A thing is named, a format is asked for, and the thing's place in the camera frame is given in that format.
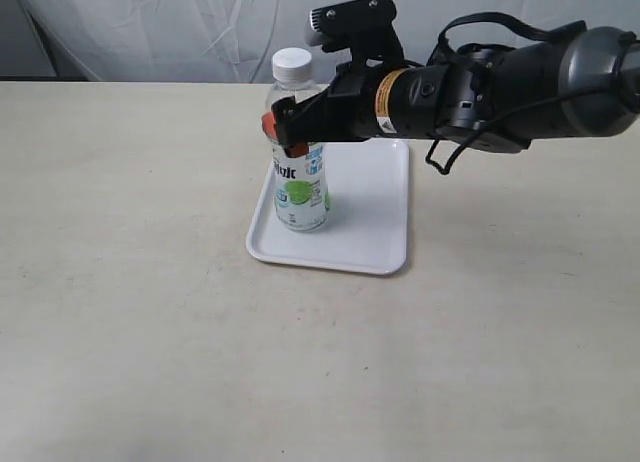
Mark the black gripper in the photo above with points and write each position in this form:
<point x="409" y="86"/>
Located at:
<point x="342" y="112"/>

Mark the clear bottle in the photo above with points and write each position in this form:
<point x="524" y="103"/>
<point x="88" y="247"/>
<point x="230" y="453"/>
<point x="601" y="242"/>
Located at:
<point x="301" y="196"/>

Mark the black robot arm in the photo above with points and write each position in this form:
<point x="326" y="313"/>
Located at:
<point x="585" y="87"/>

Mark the white rectangular plastic tray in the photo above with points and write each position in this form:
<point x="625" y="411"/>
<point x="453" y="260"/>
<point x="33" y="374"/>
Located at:
<point x="367" y="227"/>

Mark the white backdrop cloth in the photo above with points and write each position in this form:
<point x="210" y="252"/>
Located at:
<point x="234" y="40"/>

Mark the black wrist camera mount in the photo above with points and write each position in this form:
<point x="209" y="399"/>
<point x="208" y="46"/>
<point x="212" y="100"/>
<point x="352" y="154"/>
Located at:
<point x="363" y="27"/>

